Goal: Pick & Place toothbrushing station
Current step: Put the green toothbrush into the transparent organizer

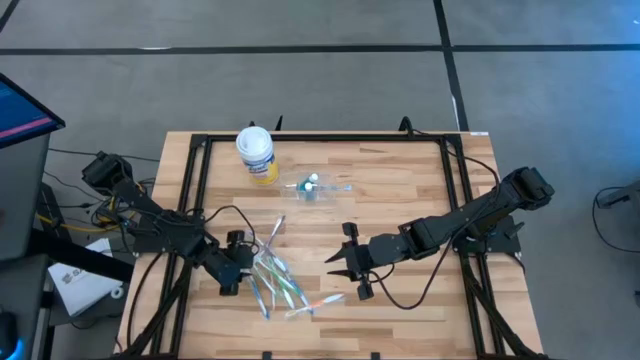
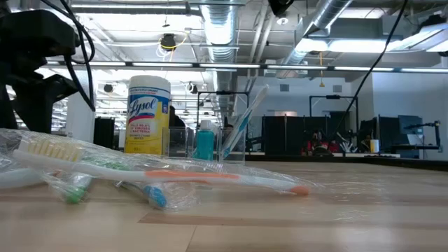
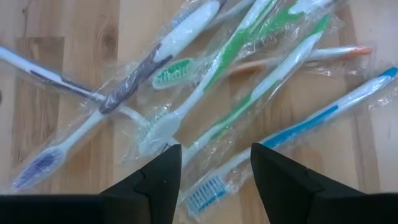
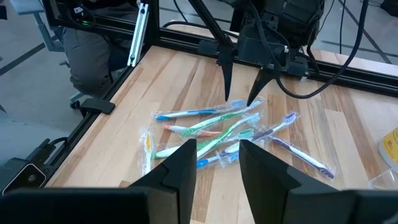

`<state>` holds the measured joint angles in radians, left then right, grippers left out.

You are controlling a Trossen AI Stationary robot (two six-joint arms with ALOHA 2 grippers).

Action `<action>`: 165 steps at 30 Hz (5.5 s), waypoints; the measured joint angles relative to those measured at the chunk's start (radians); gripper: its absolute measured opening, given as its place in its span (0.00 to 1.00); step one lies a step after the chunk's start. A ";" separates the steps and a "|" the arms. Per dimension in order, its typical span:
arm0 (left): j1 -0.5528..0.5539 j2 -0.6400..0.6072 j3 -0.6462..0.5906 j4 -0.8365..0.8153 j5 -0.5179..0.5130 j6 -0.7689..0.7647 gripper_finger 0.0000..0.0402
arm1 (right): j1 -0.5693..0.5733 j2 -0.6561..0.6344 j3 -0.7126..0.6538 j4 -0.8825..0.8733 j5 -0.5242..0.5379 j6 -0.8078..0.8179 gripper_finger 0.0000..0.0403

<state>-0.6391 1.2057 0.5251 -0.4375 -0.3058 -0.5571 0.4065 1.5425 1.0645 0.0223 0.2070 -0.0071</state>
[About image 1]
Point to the teal mouthwash bottle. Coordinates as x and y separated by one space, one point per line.
301 187

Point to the yellow disinfecting wipes canister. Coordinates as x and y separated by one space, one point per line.
255 142

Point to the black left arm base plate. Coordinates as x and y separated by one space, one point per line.
145 246

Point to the white tape roll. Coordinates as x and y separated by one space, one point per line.
113 293

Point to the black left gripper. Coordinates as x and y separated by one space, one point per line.
235 262

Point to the black desk beam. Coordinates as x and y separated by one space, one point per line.
80 255

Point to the grey stand foot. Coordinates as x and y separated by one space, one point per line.
625 195

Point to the black aluminium table frame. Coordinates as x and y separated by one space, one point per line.
325 136

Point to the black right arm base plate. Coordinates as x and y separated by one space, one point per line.
507 246

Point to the orange toothbrush in wrapper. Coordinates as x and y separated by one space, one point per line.
325 300
273 297

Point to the clear plastic organizer holder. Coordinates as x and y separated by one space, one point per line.
290 195

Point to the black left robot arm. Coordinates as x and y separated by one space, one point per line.
150 215

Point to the white printed booklet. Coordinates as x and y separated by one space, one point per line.
80 285

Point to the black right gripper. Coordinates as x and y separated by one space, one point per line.
362 257

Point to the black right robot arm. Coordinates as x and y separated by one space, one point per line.
450 225

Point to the small white-capped bottle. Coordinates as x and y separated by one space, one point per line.
313 177

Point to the monitor with blue screen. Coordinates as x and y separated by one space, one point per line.
20 115

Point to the black device with light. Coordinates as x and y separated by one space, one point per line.
7 330

